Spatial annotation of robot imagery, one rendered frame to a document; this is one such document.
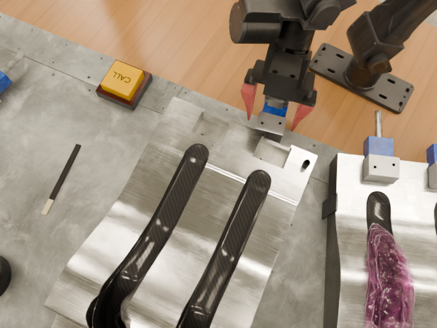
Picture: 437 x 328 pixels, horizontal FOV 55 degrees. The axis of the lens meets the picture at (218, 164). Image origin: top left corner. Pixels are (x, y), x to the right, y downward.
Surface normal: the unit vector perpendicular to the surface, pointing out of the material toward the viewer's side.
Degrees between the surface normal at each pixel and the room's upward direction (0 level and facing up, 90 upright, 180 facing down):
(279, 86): 61
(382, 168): 0
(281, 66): 29
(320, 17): 90
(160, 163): 3
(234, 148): 0
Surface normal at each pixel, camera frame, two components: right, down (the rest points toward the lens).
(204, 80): 0.00, -0.36
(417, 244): 0.06, -0.74
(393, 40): 0.14, 0.92
